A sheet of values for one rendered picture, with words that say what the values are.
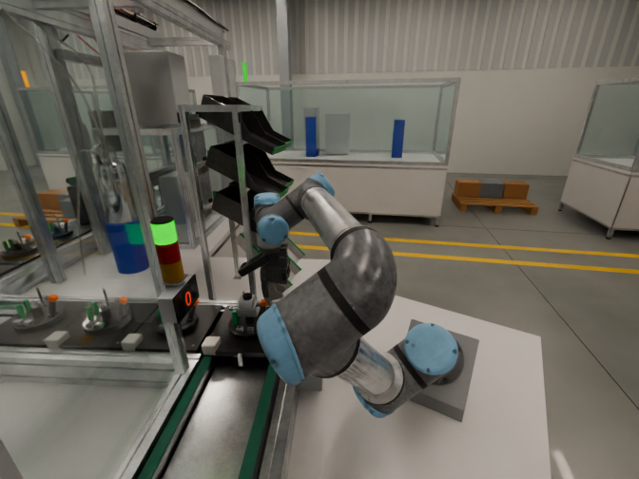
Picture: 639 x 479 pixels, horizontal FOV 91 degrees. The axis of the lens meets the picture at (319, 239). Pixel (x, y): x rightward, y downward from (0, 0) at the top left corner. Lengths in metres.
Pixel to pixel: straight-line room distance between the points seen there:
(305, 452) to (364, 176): 4.19
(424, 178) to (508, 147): 5.26
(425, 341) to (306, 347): 0.42
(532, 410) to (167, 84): 2.16
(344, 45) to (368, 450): 9.09
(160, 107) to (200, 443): 1.75
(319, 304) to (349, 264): 0.07
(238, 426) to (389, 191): 4.23
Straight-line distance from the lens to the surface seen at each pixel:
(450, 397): 1.03
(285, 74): 8.52
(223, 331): 1.13
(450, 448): 1.01
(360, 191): 4.84
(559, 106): 10.16
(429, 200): 4.90
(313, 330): 0.44
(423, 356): 0.80
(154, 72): 2.17
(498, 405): 1.15
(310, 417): 1.00
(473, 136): 9.58
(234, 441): 0.92
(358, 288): 0.43
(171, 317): 0.85
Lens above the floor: 1.65
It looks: 23 degrees down
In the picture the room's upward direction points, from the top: straight up
